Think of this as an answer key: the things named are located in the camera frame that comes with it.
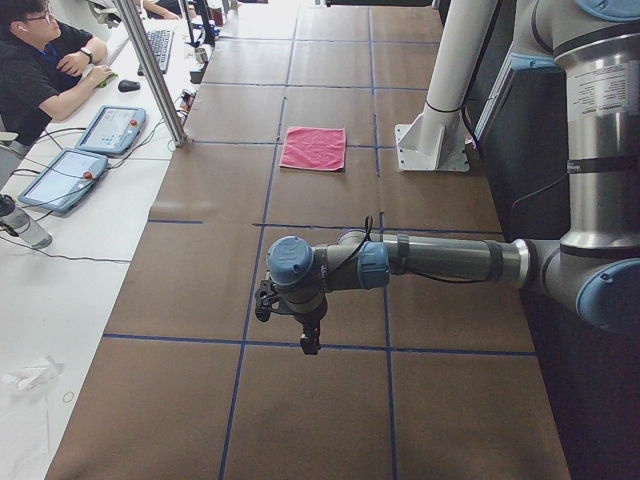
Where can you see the black computer mouse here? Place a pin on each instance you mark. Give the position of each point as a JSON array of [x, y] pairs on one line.
[[126, 86]]

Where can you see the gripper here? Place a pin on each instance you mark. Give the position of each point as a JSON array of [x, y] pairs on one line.
[[309, 322]]

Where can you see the black keyboard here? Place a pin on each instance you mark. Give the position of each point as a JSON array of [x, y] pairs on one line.
[[161, 42]]

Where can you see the pink and grey towel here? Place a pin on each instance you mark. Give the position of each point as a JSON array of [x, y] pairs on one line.
[[314, 149]]

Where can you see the grey water bottle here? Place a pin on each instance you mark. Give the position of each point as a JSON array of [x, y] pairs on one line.
[[24, 226]]

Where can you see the white camera stand post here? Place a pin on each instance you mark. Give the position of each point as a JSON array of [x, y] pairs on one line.
[[435, 140]]

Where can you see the lower teach pendant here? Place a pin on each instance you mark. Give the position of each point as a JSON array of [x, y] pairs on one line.
[[65, 181]]

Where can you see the teach pendant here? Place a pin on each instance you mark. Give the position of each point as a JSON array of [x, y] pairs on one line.
[[113, 130], [65, 181]]

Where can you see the crumpled white tissue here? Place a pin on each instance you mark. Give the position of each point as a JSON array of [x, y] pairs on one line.
[[28, 378]]

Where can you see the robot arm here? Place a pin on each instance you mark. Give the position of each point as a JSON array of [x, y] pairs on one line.
[[593, 269]]

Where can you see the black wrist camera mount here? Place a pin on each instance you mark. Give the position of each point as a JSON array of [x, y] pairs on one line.
[[266, 300]]

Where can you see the aluminium frame post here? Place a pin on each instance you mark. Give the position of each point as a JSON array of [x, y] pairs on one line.
[[137, 34]]

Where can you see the upper teach pendant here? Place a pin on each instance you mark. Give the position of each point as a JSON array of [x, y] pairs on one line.
[[113, 130]]

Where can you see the seated person in black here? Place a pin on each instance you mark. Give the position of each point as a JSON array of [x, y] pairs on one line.
[[49, 69]]

